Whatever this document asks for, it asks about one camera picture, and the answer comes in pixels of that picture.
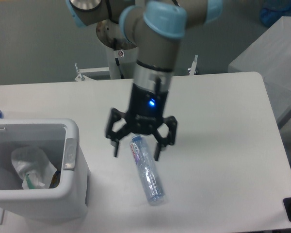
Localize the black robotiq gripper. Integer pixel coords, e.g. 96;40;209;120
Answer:
105;77;178;161

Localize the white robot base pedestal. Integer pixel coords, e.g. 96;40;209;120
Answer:
74;19;199;82

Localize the clear crushed plastic bottle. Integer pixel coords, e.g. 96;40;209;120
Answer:
129;134;165;206

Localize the white plastic wrapper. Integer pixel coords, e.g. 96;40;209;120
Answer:
11;146;57;190

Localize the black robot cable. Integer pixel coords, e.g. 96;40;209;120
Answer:
113;37;125;80

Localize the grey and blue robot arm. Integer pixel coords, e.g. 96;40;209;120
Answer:
66;0;223;160

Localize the blue bag in background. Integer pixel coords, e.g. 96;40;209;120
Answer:
259;0;291;28

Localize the blue and yellow packet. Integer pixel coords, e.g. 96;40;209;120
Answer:
49;170;61;188

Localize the white plastic trash can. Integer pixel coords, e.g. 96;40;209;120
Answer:
0;118;90;220

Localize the white covered box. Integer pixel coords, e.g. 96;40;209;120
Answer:
228;17;291;128

